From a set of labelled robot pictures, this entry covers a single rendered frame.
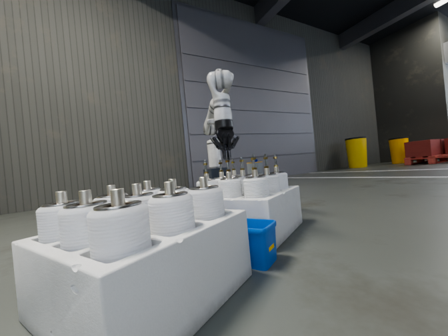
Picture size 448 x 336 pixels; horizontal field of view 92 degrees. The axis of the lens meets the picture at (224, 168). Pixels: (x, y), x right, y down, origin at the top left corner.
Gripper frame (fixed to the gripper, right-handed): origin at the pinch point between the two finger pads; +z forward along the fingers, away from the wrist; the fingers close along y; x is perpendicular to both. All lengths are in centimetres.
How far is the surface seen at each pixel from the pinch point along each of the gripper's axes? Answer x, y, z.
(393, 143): 176, 568, -13
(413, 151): 113, 491, 10
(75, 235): -29, -50, 14
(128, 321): -44, -44, 24
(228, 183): -4.0, -2.8, 11.3
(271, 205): -20.2, 3.8, 19.0
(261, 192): -15.2, 4.0, 15.0
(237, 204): -10.2, -3.5, 18.7
